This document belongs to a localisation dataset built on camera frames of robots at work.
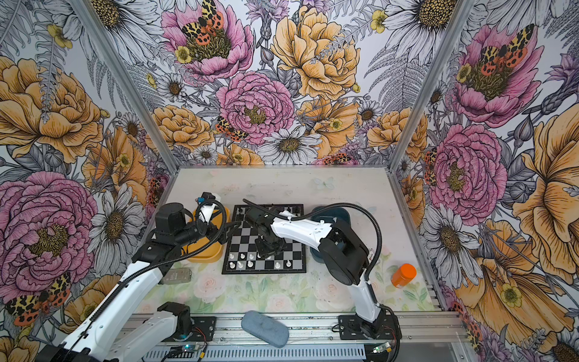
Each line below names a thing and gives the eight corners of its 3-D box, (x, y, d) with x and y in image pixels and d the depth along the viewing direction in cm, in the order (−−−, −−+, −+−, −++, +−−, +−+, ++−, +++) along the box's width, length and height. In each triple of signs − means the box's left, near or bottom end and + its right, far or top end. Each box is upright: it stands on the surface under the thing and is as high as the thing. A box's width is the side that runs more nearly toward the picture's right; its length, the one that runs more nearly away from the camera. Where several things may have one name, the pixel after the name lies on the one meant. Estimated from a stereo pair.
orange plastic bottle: (392, 288, 84) (402, 278, 76) (388, 274, 88) (398, 263, 80) (407, 288, 84) (419, 278, 77) (403, 274, 88) (414, 263, 80)
